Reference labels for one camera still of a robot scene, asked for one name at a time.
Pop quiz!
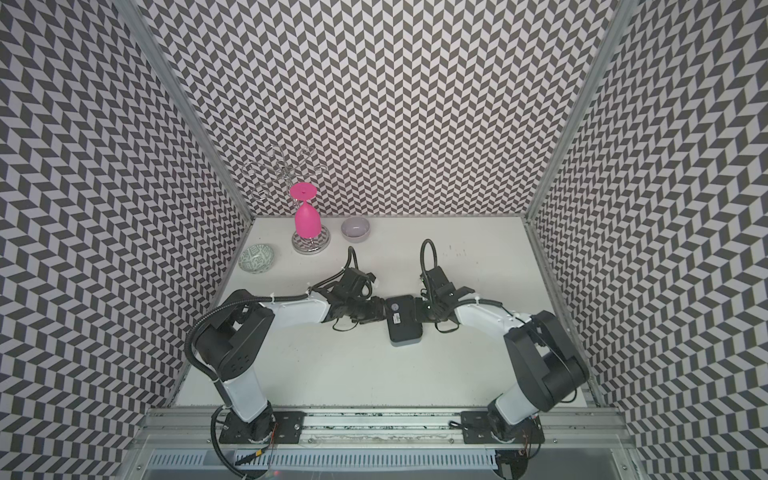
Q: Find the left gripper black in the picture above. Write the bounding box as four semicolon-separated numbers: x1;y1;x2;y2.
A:
346;296;395;325

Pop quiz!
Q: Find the blue alarm clock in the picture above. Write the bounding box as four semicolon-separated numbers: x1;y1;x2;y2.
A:
384;295;423;347

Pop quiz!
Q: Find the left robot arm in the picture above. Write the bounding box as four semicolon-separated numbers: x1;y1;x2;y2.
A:
184;267;385;424

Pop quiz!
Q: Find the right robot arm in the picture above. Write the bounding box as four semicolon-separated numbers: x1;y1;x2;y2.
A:
421;266;590;443

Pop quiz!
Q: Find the grey small bowl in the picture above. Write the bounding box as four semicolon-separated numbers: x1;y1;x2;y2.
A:
340;217;371;243

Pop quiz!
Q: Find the pink wine glass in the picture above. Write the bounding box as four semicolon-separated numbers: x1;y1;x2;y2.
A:
290;182;322;239

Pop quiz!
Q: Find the green patterned dish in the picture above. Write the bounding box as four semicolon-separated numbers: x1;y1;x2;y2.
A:
238;244;275;274

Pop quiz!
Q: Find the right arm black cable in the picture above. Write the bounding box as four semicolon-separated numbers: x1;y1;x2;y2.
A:
418;238;438;289

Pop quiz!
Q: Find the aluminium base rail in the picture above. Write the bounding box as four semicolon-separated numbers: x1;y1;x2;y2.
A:
117;407;646;479

